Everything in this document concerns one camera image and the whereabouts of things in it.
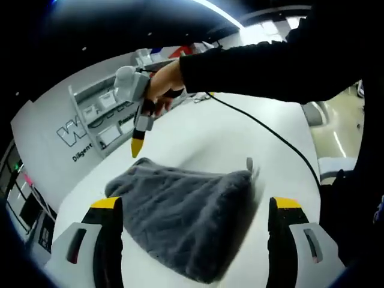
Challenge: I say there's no person's right hand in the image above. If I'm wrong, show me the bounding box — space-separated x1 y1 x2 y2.
145 58 184 116

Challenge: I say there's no black cable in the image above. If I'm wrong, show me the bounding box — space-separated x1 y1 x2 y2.
206 91 322 187

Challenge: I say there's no white chair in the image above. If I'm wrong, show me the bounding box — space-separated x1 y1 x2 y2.
301 100 331 128
317 157 358 181

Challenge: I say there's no black background monitor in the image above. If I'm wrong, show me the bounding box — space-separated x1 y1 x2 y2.
19 191 43 230

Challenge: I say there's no group of white storage bins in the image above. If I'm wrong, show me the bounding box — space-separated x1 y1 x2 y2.
82 49 157 148

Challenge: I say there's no grey metal shelving unit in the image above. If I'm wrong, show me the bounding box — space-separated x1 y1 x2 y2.
68 44 223 160

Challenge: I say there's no grey towel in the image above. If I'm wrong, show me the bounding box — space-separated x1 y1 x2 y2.
104 157 262 284

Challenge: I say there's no long ceiling light strip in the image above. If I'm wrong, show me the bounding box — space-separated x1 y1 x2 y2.
191 0 250 31

